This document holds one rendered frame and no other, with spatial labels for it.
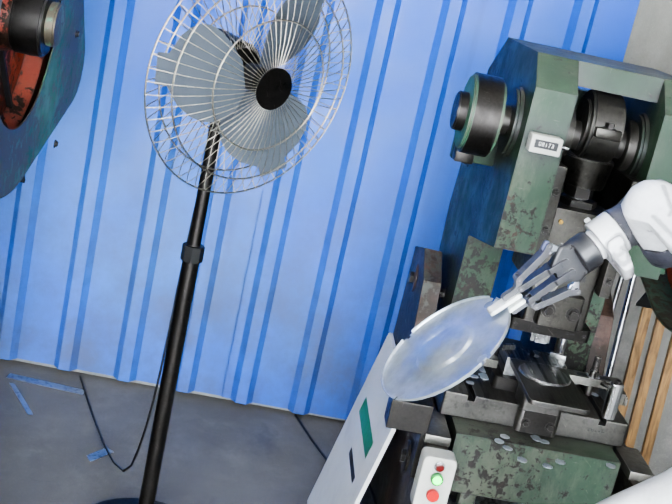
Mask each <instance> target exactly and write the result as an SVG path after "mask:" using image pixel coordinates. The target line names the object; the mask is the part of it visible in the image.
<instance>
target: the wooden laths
mask: <svg viewBox="0 0 672 504"><path fill-rule="evenodd" d="M636 278H637V276H635V275H633V277H632V278H631V279H630V280H629V284H628V288H627V292H626V296H625V300H624V304H623V308H622V312H621V316H620V320H619V324H618V328H617V332H616V336H615V340H614V344H613V347H612V351H611V355H610V359H609V363H608V367H607V371H606V375H605V376H608V377H612V373H613V369H614V365H615V361H616V357H617V353H618V349H619V345H620V341H621V338H622V334H623V330H624V326H625V322H626V318H627V314H628V310H629V306H630V302H631V298H632V294H633V290H634V286H635V282H636ZM652 310H653V309H651V308H646V307H642V309H641V312H640V316H639V320H638V324H637V328H636V332H635V336H634V340H633V344H632V348H631V352H630V356H629V359H628V363H627V367H626V371H625V375H624V379H623V385H624V392H625V393H626V396H627V398H628V403H627V406H623V405H619V406H618V409H619V411H620V413H621V414H622V416H623V417H624V419H625V415H626V411H627V408H628V404H629V400H630V396H631V392H632V388H633V384H634V380H635V376H636V372H637V369H638V365H639V361H640V357H641V353H642V349H643V345H644V341H645V337H646V334H647V330H648V326H649V322H650V318H651V314H652ZM664 328H665V327H664V326H663V325H662V324H661V323H660V321H659V320H658V318H657V317H656V319H655V323H654V327H653V331H652V335H651V338H650V342H649V346H648V350H647V354H646V358H645V362H644V366H643V369H642V373H641V377H640V381H639V385H638V389H637V393H636V397H635V401H634V404H633V408H632V412H631V416H630V420H629V424H628V425H629V426H628V429H627V432H626V436H625V439H624V443H625V445H626V446H627V447H629V448H634V444H635V440H636V436H637V432H638V429H639V425H640V421H641V417H642V413H643V409H644V405H645V402H646V398H647V394H648V390H649V386H650V382H651V379H652V375H653V371H654V367H655V363H656V359H657V355H658V352H659V348H660V344H661V340H662V336H663V332H664ZM671 377H672V334H671V337H670V341H669V345H668V349H667V353H666V357H665V360H664V364H663V368H662V372H661V376H660V380H659V383H658V387H657V391H656V395H655V399H654V403H653V406H652V410H651V414H650V418H649V422H648V426H647V429H646V433H645V437H644V441H643V445H642V449H641V453H640V454H641V455H642V457H643V458H644V460H645V461H646V463H647V465H649V461H650V457H651V454H652V450H653V446H654V442H655V438H656V435H657V431H658V427H659V423H660V419H661V416H662V412H663V408H664V404H665V400H666V396H667V393H668V389H669V385H670V381H671Z"/></svg>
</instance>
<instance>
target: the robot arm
mask: <svg viewBox="0 0 672 504"><path fill-rule="evenodd" d="M584 222H585V223H586V224H585V225H584V226H585V229H586V232H585V233H584V232H579V233H577V234H576V235H575V236H573V237H572V238H570V239H569V240H567V242H565V243H563V244H558V245H554V244H552V243H550V242H549V241H548V240H544V241H543V243H542V245H541V246H540V248H539V250H538V251H537V252H536V253H535V254H534V255H533V256H532V257H531V258H530V259H529V260H528V261H527V262H526V263H525V264H524V265H523V266H522V267H521V268H520V269H519V270H518V271H517V272H516V273H515V274H514V275H513V276H512V277H513V279H514V283H513V287H511V288H510V289H508V290H507V291H505V292H504V293H502V294H501V299H500V300H498V301H497V302H495V303H494V304H492V305H491V306H489V307H488V308H487V311H488V312H489V313H490V315H491V316H494V315H496V314H497V313H499V312H500V311H502V310H503V309H505V308H506V307H509V310H510V313H512V314H513V315H514V314H516V313H518V312H519V311H521V310H522V309H524V308H525V307H527V306H529V307H531V308H533V309H534V310H539V309H541V308H544V307H546V306H548V305H551V304H553V303H555V302H557V301H560V300H562V299H564V298H567V297H569V296H576V295H580V294H581V290H580V289H579V281H581V280H582V279H583V277H584V276H585V275H586V274H587V273H590V272H592V271H593V270H594V269H596V268H597V267H599V266H600V265H602V264H603V262H604V259H605V258H606V259H607V260H608V261H609V262H610V263H611V264H612V266H613V267H614V268H615V269H616V270H617V272H618V273H619V274H620V275H621V276H622V277H623V279H624V280H629V279H631V278H632V277H633V275H634V267H633V264H632V261H631V257H630V255H629V253H628V251H629V250H630V249H631V248H632V247H633V246H635V245H636V246H639V247H640V249H641V251H642V253H643V255H644V256H645V258H646V259H647V260H648V261H649V263H650V264H651V265H653V266H655V267H659V268H663V269H666V268H671V267H672V184H670V183H669V182H667V181H665V180H662V179H658V180H644V181H642V182H640V183H638V184H636V185H634V186H632V187H631V188H630V190H629V191H628V193H627V194H626V195H625V197H624V198H622V199H621V200H620V201H619V202H618V203H617V205H615V206H613V207H612V208H610V209H607V210H604V211H603V212H602V213H601V214H599V215H598V216H596V217H595V218H594V219H592V220H590V218H589V217H588V218H586V219H585V220H584ZM552 253H553V254H552ZM549 254H552V256H551V258H550V260H549V261H548V262H546V263H545V264H543V266H542V267H540V268H539V269H537V270H536V271H534V270H535V269H536V268H537V267H538V266H539V265H540V264H541V263H542V262H543V261H544V260H545V259H546V258H547V257H548V255H549ZM533 271H534V272H533ZM549 275H550V277H549V278H548V279H546V280H545V281H544V282H542V283H541V284H540V285H538V286H537V287H535V288H534V289H533V290H531V291H530V292H529V293H527V294H526V295H524V296H523V297H522V294H521V292H523V291H525V290H527V289H528V288H530V287H531V286H533V285H535V284H536V283H538V282H539V281H541V280H542V279H544V278H546V277H547V276H549ZM564 282H572V283H569V284H568V286H565V287H562V288H559V289H557V290H555V291H552V292H550V293H548V292H549V291H551V290H552V289H553V288H555V287H556V286H560V285H561V284H562V283H564ZM547 293H548V294H547ZM545 294H546V295H545ZM596 504H672V467H671V468H670V469H668V470H666V471H664V472H662V473H660V474H658V475H656V476H654V477H651V478H649V479H647V480H645V481H643V482H640V483H638V484H636V485H634V486H632V487H629V488H627V489H625V490H623V491H621V492H619V493H616V494H614V495H612V496H610V497H608V498H606V499H604V500H602V501H600V502H598V503H596Z"/></svg>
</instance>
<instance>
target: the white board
mask: <svg viewBox="0 0 672 504"><path fill-rule="evenodd" d="M395 347H396V345H395V341H394V336H393V333H388V335H387V337H386V339H385V342H384V344H383V346H382V348H381V350H380V352H379V354H378V356H377V358H376V360H375V362H374V364H373V366H372V368H371V370H370V372H369V374H368V376H367V379H366V381H365V383H364V385H363V387H362V389H361V391H360V393H359V395H358V397H357V399H356V401H355V403H354V405H353V407H352V409H351V411H350V414H349V416H348V418H347V420H346V422H345V424H344V426H343V428H342V430H341V432H340V434H339V436H338V438H337V440H336V442H335V444H334V446H333V449H332V451H331V453H330V455H329V457H328V459H327V461H326V463H325V465H324V467H323V469H322V471H321V473H320V475H319V477H318V479H317V481H316V483H315V486H314V488H313V490H312V492H311V494H310V496H309V498H308V500H307V504H359V503H360V501H361V499H362V497H363V495H364V493H365V491H366V489H367V487H368V485H369V483H370V481H371V479H372V477H373V475H374V473H375V471H376V469H377V467H378V465H379V463H380V461H381V459H382V457H383V455H384V453H385V451H386V449H387V447H388V445H389V443H390V441H391V439H392V437H393V435H394V433H395V431H396V429H392V428H387V427H386V425H385V419H384V414H385V410H386V406H387V402H388V398H389V396H388V395H387V394H386V393H385V391H384V390H383V388H382V385H381V375H382V371H383V368H384V365H385V363H386V361H387V359H388V357H389V356H390V354H391V353H392V351H393V350H394V348H395Z"/></svg>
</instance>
